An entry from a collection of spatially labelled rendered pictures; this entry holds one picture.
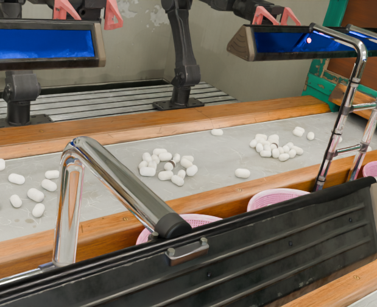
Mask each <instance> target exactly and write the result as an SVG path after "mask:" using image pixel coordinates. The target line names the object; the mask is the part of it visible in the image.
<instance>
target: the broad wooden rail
mask: <svg viewBox="0 0 377 307"><path fill-rule="evenodd" d="M323 113H331V110H330V107H329V105H328V104H327V103H326V102H324V101H321V100H320V99H318V98H316V97H314V96H311V95H308V96H297V97H285V98H279V99H269V100H262V101H251V102H240V103H234V104H223V105H212V106H206V107H195V108H184V109H178V110H166V111H156V112H150V113H138V114H132V115H121V116H110V117H104V118H93V119H83V120H77V121H65V122H54V123H48V124H37V125H25V126H19V127H8V128H2V129H0V159H3V160H11V159H16V158H24V157H32V156H37V155H45V154H52V153H57V152H63V149H64V148H65V147H66V145H67V144H68V143H69V142H70V141H71V140H72V139H74V138H77V137H79V136H89V137H91V138H94V139H96V140H97V141H98V142H100V143H101V145H103V146H107V145H111V144H119V143H127V142H132V141H140V140H145V139H153V138H161V137H165V136H174V135H181V134H186V133H194V132H202V131H207V130H212V129H222V128H227V127H236V126H240V125H248V124H256V123H261V122H269V121H277V120H282V119H289V118H297V117H302V116H310V115H318V114H323Z"/></svg>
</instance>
